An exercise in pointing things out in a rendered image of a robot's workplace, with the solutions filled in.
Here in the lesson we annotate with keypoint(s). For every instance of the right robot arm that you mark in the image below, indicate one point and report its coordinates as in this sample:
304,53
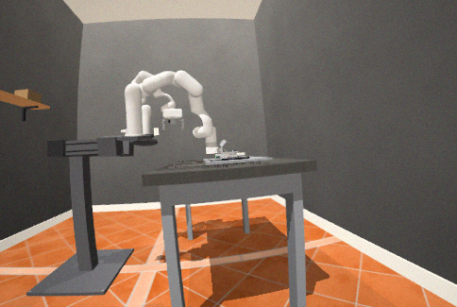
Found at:
180,79

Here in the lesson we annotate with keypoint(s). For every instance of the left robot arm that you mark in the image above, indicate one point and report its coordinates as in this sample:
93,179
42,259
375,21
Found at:
146,109

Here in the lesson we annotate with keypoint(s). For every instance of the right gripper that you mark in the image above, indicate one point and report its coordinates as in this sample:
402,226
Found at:
215,149

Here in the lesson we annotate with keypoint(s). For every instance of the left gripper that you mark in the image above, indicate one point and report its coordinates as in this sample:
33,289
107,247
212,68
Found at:
172,114

